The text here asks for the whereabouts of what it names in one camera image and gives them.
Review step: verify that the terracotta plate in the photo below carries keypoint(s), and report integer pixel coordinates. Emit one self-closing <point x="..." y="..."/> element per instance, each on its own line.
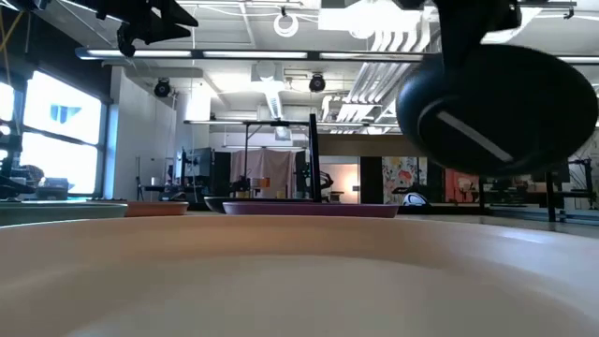
<point x="156" y="209"/>

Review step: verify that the black ceiling spotlight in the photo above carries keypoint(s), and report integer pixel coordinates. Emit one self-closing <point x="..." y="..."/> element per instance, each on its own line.
<point x="317" y="83"/>
<point x="162" y="89"/>

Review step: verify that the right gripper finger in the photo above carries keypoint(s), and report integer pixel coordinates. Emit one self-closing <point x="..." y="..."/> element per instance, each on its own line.
<point x="461" y="37"/>

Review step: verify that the red wall poster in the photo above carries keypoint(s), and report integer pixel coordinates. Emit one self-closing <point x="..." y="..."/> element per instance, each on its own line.
<point x="461" y="185"/>

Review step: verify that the purple plate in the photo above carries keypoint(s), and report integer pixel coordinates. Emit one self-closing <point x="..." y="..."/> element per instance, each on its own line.
<point x="309" y="209"/>

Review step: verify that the black background rig frame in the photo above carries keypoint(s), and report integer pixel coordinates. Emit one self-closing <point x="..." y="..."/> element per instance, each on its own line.
<point x="246" y="154"/>

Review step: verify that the bright window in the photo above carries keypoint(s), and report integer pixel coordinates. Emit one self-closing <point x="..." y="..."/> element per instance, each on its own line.
<point x="61" y="159"/>

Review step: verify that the black and white ball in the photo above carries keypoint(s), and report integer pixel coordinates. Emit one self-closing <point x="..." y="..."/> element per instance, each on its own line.
<point x="414" y="200"/>

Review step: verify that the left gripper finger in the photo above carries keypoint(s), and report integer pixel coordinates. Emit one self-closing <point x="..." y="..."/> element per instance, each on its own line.
<point x="166" y="35"/>
<point x="178" y="16"/>

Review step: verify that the black plate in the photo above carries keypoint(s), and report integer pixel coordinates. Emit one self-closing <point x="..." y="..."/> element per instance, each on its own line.
<point x="515" y="107"/>

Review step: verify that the white ventilation duct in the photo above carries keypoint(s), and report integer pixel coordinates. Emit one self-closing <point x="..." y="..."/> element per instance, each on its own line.
<point x="273" y="100"/>

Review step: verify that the sage green plate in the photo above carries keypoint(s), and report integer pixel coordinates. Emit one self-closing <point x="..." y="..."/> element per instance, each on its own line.
<point x="56" y="213"/>

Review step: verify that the beige curtain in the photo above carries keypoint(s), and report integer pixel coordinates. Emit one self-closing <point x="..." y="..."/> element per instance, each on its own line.
<point x="267" y="166"/>

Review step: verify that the ceiling light strip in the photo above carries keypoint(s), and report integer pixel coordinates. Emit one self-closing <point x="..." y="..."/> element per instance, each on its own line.
<point x="252" y="54"/>

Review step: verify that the floral wall panel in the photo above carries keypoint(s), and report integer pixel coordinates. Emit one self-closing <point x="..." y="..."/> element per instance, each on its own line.
<point x="398" y="178"/>

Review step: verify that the peach plate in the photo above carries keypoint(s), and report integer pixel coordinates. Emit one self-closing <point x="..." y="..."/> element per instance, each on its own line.
<point x="299" y="281"/>

